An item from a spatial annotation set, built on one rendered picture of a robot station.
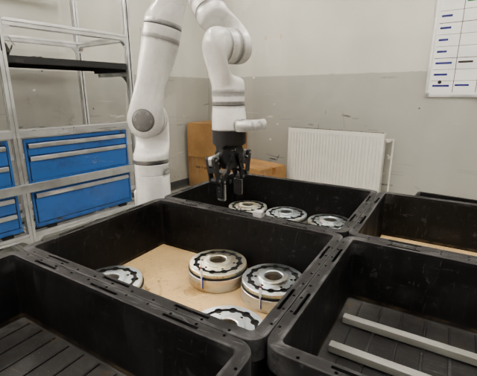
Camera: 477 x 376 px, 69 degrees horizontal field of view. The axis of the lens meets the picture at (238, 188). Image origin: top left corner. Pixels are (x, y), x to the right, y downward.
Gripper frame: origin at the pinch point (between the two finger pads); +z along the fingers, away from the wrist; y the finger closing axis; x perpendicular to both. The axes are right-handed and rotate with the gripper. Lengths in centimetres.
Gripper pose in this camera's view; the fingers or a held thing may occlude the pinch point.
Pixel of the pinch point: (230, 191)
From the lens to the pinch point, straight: 80.6
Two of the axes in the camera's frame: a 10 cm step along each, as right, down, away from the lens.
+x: 8.0, 1.5, -5.8
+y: -6.0, 2.2, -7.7
